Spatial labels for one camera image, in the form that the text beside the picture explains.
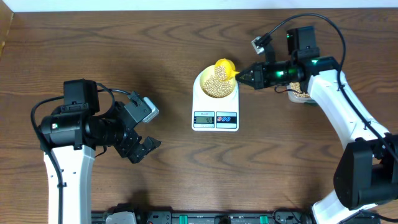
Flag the yellow measuring scoop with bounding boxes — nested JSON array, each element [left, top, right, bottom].
[[215, 58, 239, 81]]

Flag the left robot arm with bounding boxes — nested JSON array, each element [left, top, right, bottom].
[[30, 79, 161, 223]]

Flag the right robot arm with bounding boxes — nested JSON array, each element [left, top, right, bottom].
[[236, 27, 397, 223]]

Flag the soybeans in bowl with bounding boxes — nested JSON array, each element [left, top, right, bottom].
[[202, 75, 235, 98]]

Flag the pale yellow bowl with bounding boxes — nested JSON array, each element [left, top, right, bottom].
[[200, 65, 236, 92]]

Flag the white digital kitchen scale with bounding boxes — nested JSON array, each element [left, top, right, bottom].
[[192, 66, 239, 132]]

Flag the clear plastic bean container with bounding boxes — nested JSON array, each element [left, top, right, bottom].
[[286, 82, 315, 103]]

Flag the left black cable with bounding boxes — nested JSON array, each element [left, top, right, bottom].
[[30, 82, 131, 224]]

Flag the black mounting rail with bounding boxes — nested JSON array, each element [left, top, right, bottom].
[[91, 203, 315, 224]]

